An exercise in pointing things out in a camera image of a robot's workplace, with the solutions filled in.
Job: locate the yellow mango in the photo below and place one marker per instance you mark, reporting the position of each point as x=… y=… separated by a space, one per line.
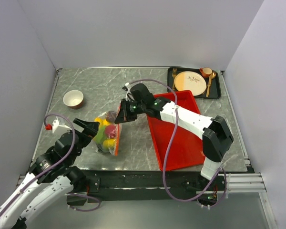
x=109 y=144

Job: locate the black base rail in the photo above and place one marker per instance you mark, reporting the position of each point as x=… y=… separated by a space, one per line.
x=150 y=185

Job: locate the yellow pear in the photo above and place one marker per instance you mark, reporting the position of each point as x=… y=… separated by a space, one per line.
x=102 y=122

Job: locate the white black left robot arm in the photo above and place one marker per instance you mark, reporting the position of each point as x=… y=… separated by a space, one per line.
x=52 y=175

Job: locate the clear zip bag orange zipper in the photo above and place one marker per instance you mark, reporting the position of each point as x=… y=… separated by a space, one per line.
x=115 y=151

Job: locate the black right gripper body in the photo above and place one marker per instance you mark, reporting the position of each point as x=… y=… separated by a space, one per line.
x=141 y=107

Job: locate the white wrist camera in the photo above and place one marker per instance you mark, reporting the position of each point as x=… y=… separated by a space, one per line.
x=129 y=96
x=57 y=127

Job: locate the red apple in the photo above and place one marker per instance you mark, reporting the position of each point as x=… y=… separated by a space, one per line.
x=111 y=131

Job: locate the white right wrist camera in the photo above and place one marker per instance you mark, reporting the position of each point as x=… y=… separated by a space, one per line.
x=129 y=96

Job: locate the cream orange plate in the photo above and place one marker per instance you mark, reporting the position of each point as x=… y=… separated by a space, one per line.
x=190 y=81

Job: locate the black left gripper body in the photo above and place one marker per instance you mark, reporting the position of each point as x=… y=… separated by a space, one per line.
x=84 y=140

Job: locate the dark purple fruit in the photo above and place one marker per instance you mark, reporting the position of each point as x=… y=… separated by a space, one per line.
x=110 y=116

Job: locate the green leaf vegetable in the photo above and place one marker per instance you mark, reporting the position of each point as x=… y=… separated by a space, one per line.
x=101 y=136

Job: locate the red plastic tray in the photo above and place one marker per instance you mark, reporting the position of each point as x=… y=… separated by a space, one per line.
x=186 y=148

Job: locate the gold fork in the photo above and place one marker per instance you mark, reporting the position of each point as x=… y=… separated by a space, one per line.
x=174 y=74

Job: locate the black serving tray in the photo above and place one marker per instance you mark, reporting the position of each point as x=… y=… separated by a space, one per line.
x=215 y=89

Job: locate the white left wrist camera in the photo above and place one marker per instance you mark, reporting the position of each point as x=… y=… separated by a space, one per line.
x=57 y=127

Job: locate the white brown bowl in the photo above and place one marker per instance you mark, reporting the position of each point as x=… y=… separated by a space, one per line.
x=73 y=99

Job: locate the gold spoon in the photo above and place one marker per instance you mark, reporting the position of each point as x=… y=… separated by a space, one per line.
x=211 y=77

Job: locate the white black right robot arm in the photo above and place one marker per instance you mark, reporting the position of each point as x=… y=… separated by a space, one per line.
x=214 y=132

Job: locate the orange cup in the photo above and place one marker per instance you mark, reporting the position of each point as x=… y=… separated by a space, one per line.
x=205 y=72

